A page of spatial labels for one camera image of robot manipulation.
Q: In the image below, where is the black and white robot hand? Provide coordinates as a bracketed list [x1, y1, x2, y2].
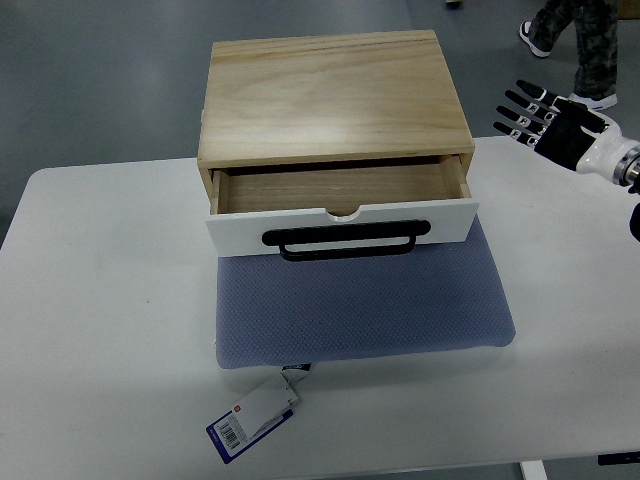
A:
[494, 80, 639, 192]

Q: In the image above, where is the white drawer black handle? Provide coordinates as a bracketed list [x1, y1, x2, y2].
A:
[206, 155, 478, 257]

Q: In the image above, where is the light wood drawer cabinet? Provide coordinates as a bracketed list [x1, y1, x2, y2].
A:
[197, 30, 474, 201]

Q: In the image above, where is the person in camouflage trousers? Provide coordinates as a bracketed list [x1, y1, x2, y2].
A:
[519, 0, 618, 111]

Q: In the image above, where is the cardboard box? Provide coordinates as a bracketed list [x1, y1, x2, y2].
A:
[618, 0, 640, 20]

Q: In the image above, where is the white table leg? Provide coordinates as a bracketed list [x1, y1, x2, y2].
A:
[519, 460, 548, 480]

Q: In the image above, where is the blue-grey mesh cushion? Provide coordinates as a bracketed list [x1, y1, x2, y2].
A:
[215, 220, 516, 369]

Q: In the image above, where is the white and blue price tag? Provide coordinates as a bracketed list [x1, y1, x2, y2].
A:
[206, 363, 312, 465]

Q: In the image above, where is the black bracket at table edge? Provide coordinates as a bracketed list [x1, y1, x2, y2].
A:
[597, 451, 640, 466]

